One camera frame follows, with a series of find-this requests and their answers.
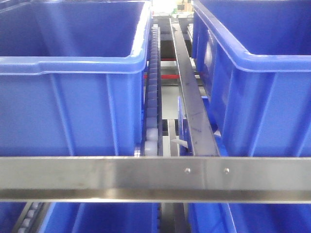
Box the blue bin lower shelf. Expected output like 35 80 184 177
39 202 159 233

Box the white roller track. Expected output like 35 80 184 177
143 24 163 156

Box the blue bin front middle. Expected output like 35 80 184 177
0 0 151 156

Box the blue bin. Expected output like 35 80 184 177
192 0 311 157
0 0 151 156

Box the blue bin front right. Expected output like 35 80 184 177
192 0 311 157

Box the steel front crossbar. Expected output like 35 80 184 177
0 156 311 203

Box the steel divider rail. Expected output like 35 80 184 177
170 18 220 156

